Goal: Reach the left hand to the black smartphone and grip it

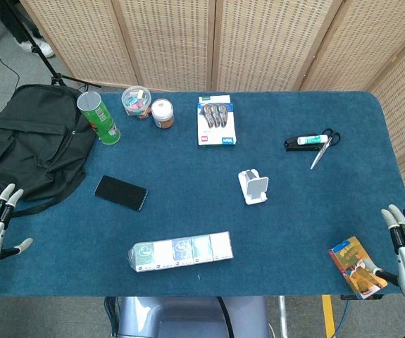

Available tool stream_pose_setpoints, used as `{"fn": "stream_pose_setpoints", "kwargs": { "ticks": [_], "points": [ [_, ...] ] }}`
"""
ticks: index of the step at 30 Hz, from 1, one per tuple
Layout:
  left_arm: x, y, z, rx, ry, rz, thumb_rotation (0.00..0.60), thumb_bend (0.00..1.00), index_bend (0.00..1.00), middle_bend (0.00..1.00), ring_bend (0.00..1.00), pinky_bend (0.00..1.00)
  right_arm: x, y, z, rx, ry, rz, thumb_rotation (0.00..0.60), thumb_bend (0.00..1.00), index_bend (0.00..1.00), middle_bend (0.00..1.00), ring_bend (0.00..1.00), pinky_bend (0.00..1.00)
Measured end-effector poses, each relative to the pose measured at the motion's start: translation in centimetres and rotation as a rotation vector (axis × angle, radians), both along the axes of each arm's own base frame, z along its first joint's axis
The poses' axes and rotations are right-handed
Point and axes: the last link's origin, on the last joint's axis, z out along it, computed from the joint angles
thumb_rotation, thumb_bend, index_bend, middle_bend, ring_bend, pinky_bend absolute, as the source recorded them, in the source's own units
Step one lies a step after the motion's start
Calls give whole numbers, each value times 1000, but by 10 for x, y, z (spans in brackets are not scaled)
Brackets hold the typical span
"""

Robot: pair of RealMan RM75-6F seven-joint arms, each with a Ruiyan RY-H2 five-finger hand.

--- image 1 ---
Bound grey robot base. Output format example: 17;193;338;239
112;296;272;338

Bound green chips can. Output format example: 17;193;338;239
76;91;121;146

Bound white phone stand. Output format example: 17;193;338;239
237;168;270;206

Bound long white packet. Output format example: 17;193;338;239
127;230;234;273

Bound orange snack packet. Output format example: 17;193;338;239
328;235;389;301

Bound black backpack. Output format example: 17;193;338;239
0;83;97;217

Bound white green glue stick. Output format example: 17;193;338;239
297;134;329;146

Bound black stapler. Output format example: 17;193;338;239
284;136;325;154

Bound black tripod stand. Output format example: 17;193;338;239
0;0;101;89

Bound blue table mat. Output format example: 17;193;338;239
0;90;405;297

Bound white sneaker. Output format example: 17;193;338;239
15;37;55;58

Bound clear tub of colourful clips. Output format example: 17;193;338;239
121;86;153;120

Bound white lidded brown jar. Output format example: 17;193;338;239
151;98;175;130

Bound correction tape retail box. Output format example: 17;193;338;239
197;96;237;146

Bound wicker folding screen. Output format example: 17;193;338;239
18;0;405;215

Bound blue cable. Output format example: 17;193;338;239
335;299;350;338

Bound black handled scissors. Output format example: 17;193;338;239
310;128;342;170

